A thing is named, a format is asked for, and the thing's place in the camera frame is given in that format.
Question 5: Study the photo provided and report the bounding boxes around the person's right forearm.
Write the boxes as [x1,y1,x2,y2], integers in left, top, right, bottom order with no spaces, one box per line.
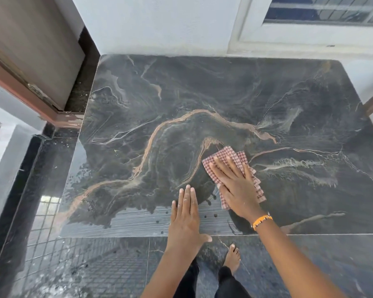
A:
[254,218,341,298]

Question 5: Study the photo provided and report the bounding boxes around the window with white frame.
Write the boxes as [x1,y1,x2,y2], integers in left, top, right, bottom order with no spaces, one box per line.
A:
[228,0,373,58]

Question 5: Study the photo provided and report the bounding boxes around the grey wooden door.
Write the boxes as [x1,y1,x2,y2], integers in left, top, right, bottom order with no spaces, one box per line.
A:
[0,0,85,111]

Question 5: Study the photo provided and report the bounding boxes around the person's left hand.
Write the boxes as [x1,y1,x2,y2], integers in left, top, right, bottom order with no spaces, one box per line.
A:
[167,184,213,252]

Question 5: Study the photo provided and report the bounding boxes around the person's bare foot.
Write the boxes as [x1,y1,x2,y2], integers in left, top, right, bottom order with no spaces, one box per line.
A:
[223,244,242,275]

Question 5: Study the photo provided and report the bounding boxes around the person's right hand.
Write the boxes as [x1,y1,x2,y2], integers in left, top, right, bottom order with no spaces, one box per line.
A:
[209,156,265,223]

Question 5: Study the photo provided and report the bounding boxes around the red checkered cleaning cloth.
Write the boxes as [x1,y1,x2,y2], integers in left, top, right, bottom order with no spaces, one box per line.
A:
[202,146,267,210]

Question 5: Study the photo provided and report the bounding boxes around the black trousers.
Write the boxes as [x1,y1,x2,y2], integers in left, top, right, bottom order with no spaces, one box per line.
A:
[173,259,252,298]

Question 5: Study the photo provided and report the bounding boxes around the brown door frame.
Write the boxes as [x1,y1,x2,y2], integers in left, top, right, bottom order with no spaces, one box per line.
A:
[0,55,85,129]

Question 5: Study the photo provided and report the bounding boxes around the orange wristband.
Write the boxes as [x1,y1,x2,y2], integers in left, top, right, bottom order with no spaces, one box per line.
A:
[251,215,273,231]

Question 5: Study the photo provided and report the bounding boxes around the person's left forearm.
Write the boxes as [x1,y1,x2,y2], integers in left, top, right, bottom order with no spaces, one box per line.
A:
[141,243,203,298]

